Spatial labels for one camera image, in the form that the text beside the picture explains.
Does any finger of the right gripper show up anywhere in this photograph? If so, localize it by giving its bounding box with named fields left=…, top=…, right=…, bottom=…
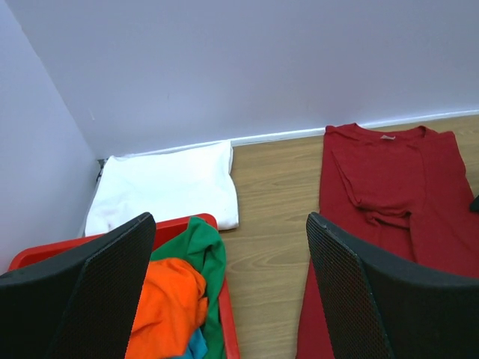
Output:
left=469, top=196, right=479, bottom=213

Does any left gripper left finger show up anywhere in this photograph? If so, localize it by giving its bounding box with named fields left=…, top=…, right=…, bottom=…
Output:
left=1, top=212, right=156, bottom=358

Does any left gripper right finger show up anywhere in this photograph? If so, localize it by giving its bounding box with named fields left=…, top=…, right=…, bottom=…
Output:
left=306, top=212, right=478, bottom=358

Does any dark red t shirt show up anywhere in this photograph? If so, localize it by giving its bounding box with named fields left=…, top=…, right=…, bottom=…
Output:
left=296, top=124, right=478, bottom=358

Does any orange t shirt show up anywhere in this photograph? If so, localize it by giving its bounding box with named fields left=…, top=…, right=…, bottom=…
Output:
left=126, top=258, right=208, bottom=358

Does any red plastic bin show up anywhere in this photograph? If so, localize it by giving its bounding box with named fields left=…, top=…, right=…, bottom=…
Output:
left=7, top=216, right=241, bottom=359

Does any teal t shirt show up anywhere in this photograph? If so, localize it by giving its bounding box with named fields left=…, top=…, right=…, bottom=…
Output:
left=181, top=328, right=208, bottom=359

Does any green t shirt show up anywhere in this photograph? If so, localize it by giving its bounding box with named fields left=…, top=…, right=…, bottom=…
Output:
left=150, top=217, right=227, bottom=358

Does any folded white t shirt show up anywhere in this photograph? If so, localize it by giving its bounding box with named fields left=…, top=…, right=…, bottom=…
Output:
left=85, top=141, right=240, bottom=236

